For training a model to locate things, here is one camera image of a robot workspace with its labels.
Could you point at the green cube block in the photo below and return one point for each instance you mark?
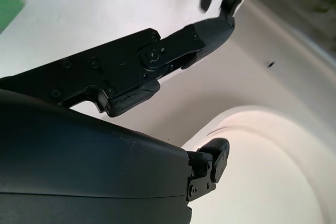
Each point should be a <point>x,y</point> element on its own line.
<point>9,6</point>

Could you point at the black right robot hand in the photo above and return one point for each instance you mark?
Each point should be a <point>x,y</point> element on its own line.
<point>78,169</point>

